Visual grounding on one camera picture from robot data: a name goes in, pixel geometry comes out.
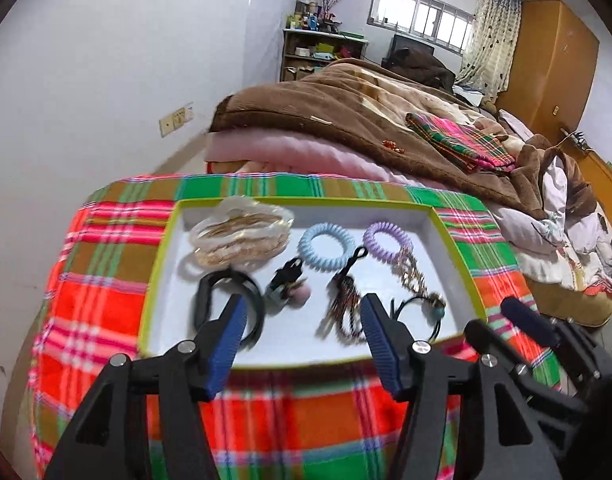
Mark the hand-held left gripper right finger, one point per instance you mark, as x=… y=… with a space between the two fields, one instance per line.
x=381 y=347

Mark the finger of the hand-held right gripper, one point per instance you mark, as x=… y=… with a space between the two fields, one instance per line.
x=528 y=321
x=483 y=340

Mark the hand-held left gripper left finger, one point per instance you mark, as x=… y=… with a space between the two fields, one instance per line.
x=231 y=347

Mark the black wristband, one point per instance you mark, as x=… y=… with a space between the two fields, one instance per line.
x=203 y=295

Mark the white tray green rim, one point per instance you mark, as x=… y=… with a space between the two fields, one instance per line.
x=296 y=332

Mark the lavender quilt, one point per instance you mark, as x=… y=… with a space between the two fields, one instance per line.
x=556 y=240

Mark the folded plaid cloth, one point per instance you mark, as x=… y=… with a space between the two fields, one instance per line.
x=461 y=140

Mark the small red ornament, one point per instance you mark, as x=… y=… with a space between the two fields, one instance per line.
x=393 y=146

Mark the pink blanket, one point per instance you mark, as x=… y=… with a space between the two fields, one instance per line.
x=286 y=152

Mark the brown blanket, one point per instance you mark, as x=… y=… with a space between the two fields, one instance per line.
x=336 y=105

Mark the wooden wardrobe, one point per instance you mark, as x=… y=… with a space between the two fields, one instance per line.
x=551 y=65

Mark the brown coat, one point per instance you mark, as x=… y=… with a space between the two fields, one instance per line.
x=426 y=67

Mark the patterned curtain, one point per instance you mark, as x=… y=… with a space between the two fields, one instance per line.
x=491 y=35

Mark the wooden shelf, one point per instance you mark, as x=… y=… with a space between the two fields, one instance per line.
x=316 y=60

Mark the black television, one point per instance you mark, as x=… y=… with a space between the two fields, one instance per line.
x=411 y=45

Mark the window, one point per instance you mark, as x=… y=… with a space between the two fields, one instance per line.
x=421 y=15

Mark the bottles on shelf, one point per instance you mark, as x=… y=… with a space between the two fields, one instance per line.
x=311 y=17

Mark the wall socket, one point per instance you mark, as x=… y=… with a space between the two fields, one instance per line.
x=176 y=119

